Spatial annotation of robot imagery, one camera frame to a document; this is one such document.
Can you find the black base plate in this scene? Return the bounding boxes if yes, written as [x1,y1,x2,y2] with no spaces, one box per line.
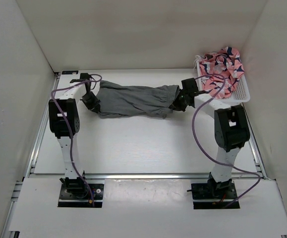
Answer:
[57,183,105,208]
[186,183,240,210]

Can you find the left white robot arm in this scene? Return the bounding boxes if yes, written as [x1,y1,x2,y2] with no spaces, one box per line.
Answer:
[48,74,102,201]

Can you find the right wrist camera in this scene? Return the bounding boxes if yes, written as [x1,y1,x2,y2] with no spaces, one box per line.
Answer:
[181,78,199,94]

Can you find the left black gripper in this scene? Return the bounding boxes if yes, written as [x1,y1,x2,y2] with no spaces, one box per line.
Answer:
[80,92,100,113]

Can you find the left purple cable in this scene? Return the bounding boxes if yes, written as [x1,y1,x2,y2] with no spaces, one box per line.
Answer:
[51,74,103,206]

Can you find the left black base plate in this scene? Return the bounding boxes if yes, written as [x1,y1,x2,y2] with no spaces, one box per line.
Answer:
[57,183,105,208]

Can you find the white plastic basket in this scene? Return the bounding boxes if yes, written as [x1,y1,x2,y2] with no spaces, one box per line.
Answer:
[193,55,250,105]

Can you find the purple cable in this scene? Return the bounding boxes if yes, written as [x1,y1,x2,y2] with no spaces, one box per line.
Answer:
[192,74,262,208]
[51,74,103,206]

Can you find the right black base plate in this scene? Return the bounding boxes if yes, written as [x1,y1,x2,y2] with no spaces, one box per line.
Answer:
[186,183,240,210]

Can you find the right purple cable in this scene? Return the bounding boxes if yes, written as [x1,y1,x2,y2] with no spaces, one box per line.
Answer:
[192,74,262,208]

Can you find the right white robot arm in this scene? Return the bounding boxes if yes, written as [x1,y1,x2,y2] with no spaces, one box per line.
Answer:
[170,89,250,198]

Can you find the blue label sticker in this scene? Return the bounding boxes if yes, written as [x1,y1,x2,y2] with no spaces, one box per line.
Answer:
[61,70,78,75]

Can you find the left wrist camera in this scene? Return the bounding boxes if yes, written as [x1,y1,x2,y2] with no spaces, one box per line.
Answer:
[79,73,90,83]

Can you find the pink patterned shorts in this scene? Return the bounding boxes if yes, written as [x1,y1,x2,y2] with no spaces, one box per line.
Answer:
[198,47,244,99]

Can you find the grey shorts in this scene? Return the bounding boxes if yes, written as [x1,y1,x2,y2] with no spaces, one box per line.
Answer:
[96,81,180,118]

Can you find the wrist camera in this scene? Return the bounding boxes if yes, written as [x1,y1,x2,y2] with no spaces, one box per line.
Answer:
[181,78,199,94]
[79,73,90,83]

